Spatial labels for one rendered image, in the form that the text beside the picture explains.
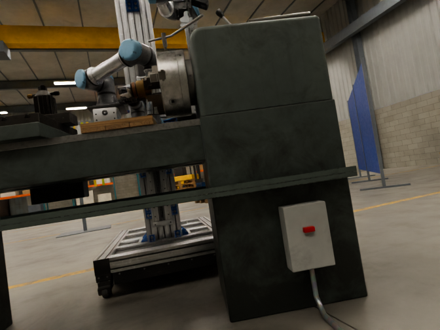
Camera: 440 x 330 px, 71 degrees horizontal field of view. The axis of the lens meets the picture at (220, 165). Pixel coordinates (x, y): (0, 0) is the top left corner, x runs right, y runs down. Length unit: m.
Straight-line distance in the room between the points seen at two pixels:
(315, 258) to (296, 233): 0.13
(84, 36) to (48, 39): 1.15
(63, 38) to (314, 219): 11.86
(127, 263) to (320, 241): 1.15
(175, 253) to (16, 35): 11.47
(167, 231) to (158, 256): 0.35
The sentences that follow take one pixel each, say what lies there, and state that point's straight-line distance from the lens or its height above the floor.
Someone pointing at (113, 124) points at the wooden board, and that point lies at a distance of 1.39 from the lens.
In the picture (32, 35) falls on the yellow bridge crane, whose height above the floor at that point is 6.23.
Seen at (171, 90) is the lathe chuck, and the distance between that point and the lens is 1.43.
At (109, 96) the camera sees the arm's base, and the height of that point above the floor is 1.23.
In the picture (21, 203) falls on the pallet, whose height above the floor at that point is 0.75.
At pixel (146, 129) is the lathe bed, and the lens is 1.38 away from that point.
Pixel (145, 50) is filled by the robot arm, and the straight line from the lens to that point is 1.89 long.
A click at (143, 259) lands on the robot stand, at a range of 1.99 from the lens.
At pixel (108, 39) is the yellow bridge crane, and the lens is 12.59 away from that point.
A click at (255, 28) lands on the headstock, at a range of 1.48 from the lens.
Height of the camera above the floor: 0.59
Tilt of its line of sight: 2 degrees up
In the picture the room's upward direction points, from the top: 9 degrees counter-clockwise
